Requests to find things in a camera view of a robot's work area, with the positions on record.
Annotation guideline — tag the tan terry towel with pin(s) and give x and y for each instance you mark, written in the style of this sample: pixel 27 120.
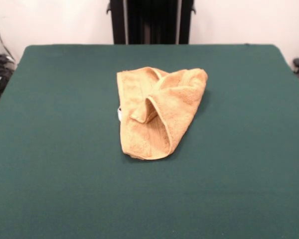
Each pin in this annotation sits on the tan terry towel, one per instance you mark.
pixel 179 99

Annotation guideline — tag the dark green table cloth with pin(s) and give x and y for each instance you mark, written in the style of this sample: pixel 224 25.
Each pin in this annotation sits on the dark green table cloth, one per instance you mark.
pixel 189 186

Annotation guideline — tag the black stand frame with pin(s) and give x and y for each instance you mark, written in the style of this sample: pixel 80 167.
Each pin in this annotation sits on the black stand frame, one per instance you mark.
pixel 152 22

